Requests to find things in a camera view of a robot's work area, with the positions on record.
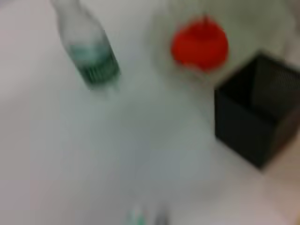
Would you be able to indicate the red-orange toy fruit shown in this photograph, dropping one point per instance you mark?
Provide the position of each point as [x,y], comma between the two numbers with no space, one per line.
[199,44]

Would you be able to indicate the clear green-label water bottle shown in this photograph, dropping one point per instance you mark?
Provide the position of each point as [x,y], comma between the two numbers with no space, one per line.
[89,51]

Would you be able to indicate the mint green utility knife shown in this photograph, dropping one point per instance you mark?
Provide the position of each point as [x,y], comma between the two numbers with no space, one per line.
[137,216]

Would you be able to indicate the black mesh pen holder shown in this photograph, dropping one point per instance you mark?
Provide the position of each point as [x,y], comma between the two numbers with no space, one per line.
[248,122]

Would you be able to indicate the pale green glass fruit bowl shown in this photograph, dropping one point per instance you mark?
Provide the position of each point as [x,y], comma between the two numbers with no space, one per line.
[246,28]

